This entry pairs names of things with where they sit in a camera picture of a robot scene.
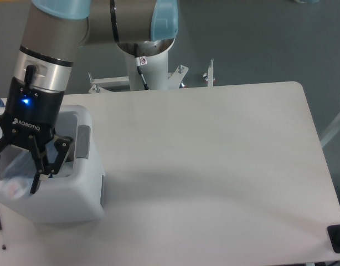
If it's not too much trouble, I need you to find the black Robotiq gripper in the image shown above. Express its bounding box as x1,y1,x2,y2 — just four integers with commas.
0,76,75,194

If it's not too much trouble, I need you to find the clear plastic water bottle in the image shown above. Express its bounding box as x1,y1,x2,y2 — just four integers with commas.
1,151,36,200

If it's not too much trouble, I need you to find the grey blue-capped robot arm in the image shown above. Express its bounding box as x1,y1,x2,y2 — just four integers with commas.
0,1,179,193

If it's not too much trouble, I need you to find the white plastic trash can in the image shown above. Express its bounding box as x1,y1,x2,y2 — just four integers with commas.
0,105,105,223

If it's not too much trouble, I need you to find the black device at table edge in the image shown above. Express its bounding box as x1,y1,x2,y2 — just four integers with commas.
327,224,340,253

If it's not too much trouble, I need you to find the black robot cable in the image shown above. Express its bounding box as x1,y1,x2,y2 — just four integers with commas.
133,43,151,91

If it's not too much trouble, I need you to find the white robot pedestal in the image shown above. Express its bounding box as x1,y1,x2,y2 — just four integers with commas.
89,38,189,94

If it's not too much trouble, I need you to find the white bracket with bolt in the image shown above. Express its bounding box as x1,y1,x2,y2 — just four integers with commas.
202,59,215,87

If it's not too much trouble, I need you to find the white metal frame right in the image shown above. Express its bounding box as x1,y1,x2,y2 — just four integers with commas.
320,112,340,148

